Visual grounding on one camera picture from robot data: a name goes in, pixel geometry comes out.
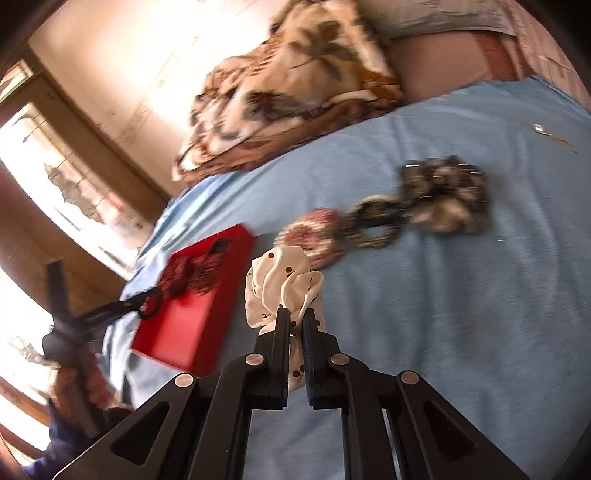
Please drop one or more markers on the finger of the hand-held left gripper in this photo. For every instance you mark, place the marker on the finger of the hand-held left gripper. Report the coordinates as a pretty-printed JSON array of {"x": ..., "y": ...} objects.
[{"x": 115, "y": 308}]

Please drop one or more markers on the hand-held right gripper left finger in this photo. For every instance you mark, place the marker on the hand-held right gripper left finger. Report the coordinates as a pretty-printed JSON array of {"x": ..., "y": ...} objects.
[{"x": 282, "y": 337}]

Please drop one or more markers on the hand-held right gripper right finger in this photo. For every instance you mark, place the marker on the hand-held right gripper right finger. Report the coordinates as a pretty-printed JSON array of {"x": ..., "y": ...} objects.
[{"x": 308, "y": 341}]

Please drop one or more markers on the white cherry print scrunchie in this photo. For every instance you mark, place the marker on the white cherry print scrunchie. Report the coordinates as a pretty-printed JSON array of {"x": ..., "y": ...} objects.
[{"x": 281, "y": 281}]

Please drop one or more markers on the red cardboard box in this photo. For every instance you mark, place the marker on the red cardboard box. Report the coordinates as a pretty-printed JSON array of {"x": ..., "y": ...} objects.
[{"x": 184, "y": 323}]

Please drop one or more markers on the red plaid scrunchie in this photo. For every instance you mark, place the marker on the red plaid scrunchie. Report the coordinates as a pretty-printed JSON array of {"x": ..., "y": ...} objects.
[{"x": 311, "y": 237}]

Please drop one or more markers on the dark floral scrunchie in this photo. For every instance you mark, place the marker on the dark floral scrunchie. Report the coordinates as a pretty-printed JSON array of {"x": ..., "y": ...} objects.
[{"x": 445, "y": 194}]

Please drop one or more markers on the person's left forearm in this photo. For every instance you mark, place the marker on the person's left forearm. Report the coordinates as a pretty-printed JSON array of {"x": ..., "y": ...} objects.
[{"x": 78, "y": 443}]

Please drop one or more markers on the person's left hand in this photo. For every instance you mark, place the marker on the person's left hand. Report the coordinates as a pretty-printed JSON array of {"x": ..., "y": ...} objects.
[{"x": 94, "y": 383}]

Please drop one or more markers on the stained glass window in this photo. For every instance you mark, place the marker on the stained glass window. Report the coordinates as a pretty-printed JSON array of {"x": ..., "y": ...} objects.
[{"x": 60, "y": 184}]

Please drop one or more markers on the light blue bed sheet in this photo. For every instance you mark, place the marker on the light blue bed sheet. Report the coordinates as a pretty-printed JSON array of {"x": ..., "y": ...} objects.
[{"x": 438, "y": 300}]

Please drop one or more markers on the brown quilted blanket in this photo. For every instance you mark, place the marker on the brown quilted blanket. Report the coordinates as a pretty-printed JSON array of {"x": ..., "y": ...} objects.
[{"x": 258, "y": 147}]

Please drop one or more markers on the floral leaf print blanket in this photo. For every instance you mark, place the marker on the floral leaf print blanket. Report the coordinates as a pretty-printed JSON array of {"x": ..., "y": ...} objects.
[{"x": 286, "y": 78}]

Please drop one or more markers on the silver hair pin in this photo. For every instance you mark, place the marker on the silver hair pin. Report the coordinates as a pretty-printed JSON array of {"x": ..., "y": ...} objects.
[{"x": 545, "y": 133}]

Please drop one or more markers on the grey pillow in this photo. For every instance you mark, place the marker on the grey pillow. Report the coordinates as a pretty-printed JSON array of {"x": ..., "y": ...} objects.
[{"x": 438, "y": 16}]

